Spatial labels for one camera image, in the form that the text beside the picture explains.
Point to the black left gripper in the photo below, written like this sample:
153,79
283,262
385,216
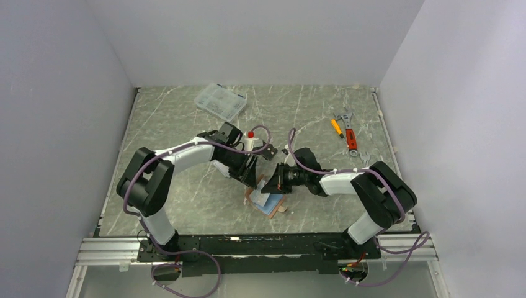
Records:
246,174

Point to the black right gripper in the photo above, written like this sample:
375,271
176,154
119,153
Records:
277,184

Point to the brown leather card holder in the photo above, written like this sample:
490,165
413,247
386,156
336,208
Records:
268,204

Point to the white silver card stack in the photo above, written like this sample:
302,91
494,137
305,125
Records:
223,169

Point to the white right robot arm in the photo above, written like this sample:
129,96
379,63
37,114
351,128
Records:
384,195

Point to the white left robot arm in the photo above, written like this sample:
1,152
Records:
146,182

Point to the clear plastic organizer box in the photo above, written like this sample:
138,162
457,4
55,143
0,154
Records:
220,102

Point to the silver combination wrench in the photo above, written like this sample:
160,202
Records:
365,157

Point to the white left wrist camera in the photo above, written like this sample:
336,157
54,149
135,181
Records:
251,142

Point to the yellow handled screwdriver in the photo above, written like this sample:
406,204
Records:
337,128

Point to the red handled adjustable wrench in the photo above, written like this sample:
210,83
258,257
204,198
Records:
345,122

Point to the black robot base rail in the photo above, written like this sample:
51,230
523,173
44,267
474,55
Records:
260,253

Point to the aluminium frame rail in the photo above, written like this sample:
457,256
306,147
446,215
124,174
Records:
101,251

